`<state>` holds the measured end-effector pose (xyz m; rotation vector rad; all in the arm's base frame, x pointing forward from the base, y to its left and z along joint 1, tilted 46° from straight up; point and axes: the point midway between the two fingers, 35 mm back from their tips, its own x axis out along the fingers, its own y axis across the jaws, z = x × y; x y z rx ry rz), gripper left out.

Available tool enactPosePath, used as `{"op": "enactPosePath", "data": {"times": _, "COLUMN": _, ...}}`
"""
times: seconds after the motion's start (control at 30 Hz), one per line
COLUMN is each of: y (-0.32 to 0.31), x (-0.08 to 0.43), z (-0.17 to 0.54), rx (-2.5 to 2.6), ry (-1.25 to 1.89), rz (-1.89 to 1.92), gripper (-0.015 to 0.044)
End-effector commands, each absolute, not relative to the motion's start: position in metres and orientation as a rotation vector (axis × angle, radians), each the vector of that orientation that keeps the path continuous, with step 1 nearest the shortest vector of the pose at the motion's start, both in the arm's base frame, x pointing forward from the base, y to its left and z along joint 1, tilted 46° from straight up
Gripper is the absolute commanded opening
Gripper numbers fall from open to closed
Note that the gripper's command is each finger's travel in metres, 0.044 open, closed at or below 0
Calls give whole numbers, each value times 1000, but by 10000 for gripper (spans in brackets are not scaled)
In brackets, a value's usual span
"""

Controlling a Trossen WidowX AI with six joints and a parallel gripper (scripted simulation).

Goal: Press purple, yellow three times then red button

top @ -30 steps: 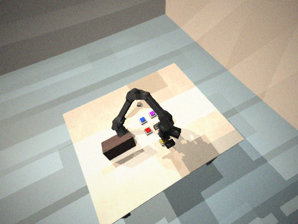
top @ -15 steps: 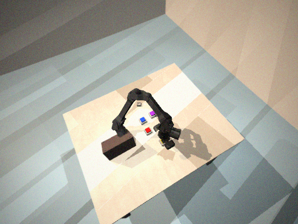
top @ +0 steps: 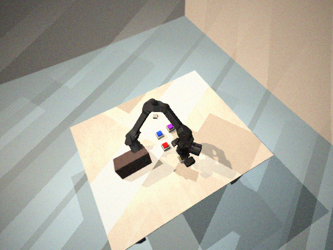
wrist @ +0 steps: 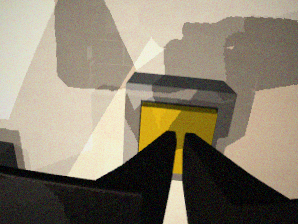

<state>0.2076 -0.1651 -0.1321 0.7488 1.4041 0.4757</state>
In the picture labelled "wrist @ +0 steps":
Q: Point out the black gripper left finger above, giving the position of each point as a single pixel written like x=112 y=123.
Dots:
x=135 y=193

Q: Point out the yellow button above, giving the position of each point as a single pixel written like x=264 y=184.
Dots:
x=158 y=103

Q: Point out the red button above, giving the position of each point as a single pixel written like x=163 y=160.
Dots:
x=8 y=155

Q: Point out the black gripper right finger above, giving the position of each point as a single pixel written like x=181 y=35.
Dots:
x=217 y=191

